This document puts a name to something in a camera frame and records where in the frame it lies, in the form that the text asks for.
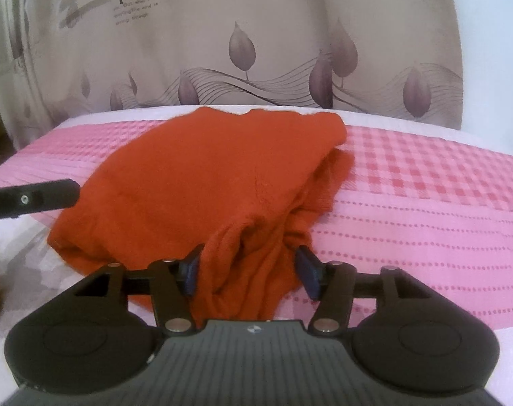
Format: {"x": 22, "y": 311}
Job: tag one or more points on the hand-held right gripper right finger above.
{"x": 308, "y": 274}

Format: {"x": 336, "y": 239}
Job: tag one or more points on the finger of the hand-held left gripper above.
{"x": 36, "y": 196}

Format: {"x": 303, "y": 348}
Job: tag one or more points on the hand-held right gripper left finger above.
{"x": 191, "y": 275}

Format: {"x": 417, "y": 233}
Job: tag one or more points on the orange knit garment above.
{"x": 197, "y": 177}

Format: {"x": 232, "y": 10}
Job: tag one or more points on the pink checked blanket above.
{"x": 408, "y": 220}

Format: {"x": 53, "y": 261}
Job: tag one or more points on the beige leaf print curtain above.
{"x": 281, "y": 29}

